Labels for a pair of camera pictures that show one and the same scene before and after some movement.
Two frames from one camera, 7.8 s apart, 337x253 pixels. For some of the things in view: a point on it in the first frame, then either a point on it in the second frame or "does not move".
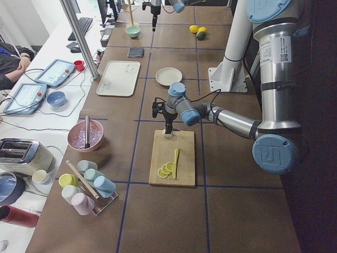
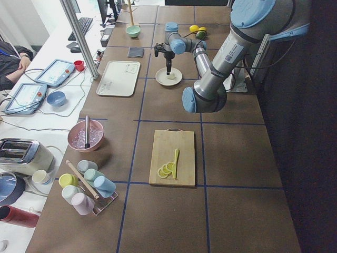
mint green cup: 90,174 does not move
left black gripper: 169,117 -> 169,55
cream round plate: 167,76 does not move
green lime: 200,36 does not move
